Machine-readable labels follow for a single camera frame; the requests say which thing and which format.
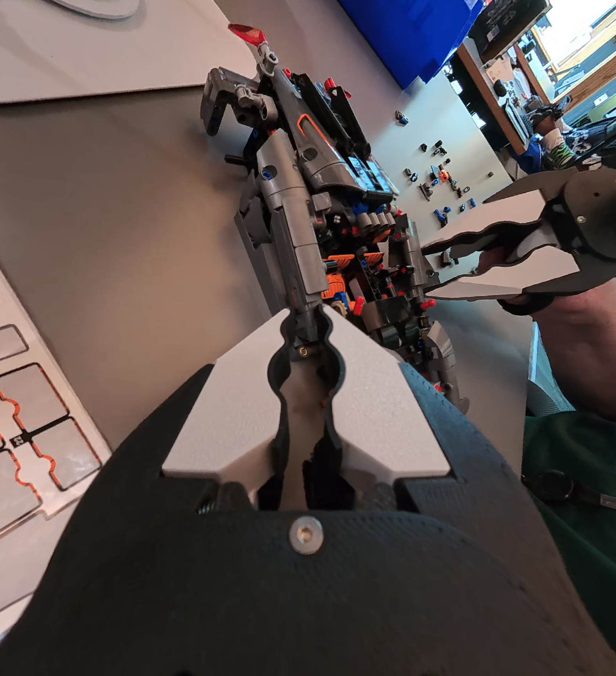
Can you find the lego sticker sheet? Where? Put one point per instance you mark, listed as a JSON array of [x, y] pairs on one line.
[[33, 422]]

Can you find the blue plastic bin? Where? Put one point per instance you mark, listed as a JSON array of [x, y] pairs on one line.
[[408, 37]]

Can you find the white flat board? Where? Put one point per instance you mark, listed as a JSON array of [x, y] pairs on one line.
[[128, 53]]

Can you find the scattered small lego pieces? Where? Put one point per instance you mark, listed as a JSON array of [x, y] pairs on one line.
[[440, 177]]

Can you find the grey lego cylinder assembly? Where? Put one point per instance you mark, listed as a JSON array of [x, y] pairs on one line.
[[300, 253]]

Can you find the large grey lego vehicle model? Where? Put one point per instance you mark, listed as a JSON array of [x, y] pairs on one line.
[[329, 185]]

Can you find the long wooden desk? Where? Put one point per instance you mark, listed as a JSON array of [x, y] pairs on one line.
[[479, 79]]

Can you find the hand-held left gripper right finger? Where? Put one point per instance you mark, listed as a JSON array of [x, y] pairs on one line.
[[392, 422]]

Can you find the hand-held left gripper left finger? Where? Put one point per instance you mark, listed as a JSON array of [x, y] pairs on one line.
[[223, 422]]

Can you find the person's right forearm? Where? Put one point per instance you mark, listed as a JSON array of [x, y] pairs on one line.
[[593, 348]]

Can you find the person's right hand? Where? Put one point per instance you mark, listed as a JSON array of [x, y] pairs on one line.
[[494, 261]]

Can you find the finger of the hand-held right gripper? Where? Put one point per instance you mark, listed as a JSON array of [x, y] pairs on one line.
[[493, 219], [508, 280]]

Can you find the dark printed box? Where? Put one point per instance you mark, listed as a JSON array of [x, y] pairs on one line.
[[508, 21]]

